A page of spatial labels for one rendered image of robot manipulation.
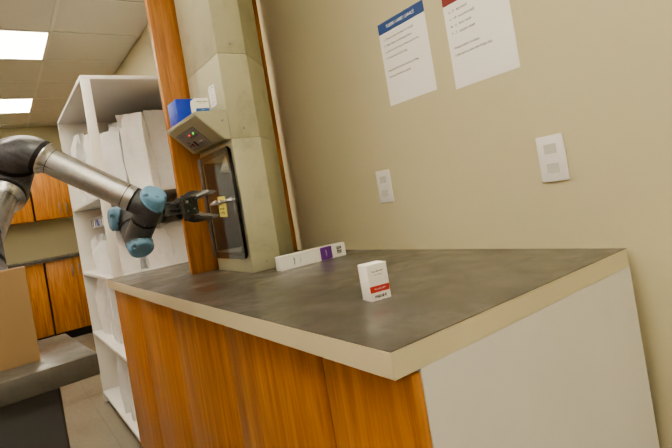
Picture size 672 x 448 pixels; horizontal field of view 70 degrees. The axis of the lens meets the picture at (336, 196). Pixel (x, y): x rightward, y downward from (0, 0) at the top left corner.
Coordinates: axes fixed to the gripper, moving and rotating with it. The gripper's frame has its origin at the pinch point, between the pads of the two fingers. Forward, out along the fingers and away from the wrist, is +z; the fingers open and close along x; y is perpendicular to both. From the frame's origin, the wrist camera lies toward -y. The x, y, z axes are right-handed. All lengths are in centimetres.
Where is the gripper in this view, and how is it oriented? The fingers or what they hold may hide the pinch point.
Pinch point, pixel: (214, 203)
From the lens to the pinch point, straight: 177.5
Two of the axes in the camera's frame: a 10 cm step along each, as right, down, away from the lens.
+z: 8.0, -1.4, 5.8
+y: 5.7, -0.9, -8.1
